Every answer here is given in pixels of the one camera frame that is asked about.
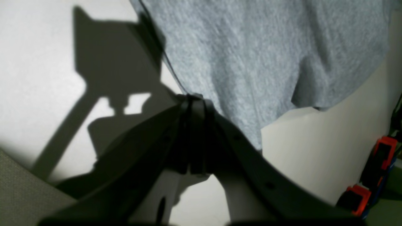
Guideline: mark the grey T-shirt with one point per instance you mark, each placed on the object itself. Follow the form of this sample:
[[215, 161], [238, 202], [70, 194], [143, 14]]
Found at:
[[258, 59]]

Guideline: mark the blue red clamp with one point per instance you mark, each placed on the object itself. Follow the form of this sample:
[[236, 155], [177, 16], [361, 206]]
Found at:
[[378, 162], [354, 199]]

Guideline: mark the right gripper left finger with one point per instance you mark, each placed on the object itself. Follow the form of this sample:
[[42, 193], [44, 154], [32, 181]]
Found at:
[[135, 183]]

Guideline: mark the top blue red clamp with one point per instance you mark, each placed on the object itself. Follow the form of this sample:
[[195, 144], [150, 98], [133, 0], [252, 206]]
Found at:
[[378, 162]]

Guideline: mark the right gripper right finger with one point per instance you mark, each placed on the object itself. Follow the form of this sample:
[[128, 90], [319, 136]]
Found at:
[[256, 193]]

